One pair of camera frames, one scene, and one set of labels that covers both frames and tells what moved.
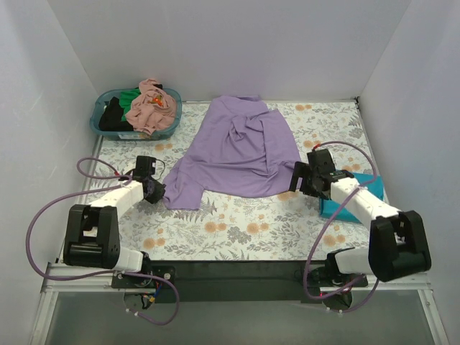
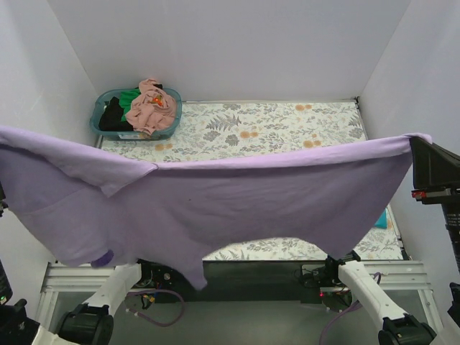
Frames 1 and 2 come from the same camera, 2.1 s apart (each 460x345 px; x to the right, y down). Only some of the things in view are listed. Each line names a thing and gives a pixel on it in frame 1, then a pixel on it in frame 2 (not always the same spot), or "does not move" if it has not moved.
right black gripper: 305,180 → 438,192
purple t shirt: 244,150 → 66,200
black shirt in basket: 111,118 does not move
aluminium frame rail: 60,277 does not move
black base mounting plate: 238,282 does not move
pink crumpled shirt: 153,108 does not move
